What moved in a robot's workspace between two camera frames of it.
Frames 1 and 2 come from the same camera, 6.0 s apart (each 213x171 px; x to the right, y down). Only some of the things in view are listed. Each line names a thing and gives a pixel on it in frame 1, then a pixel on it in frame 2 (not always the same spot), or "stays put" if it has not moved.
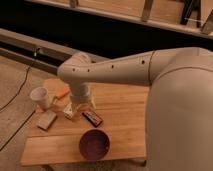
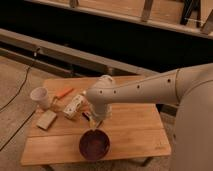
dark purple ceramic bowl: (94, 144) stays put
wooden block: (45, 119) stays put
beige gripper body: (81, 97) → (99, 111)
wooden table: (120, 111) stays put
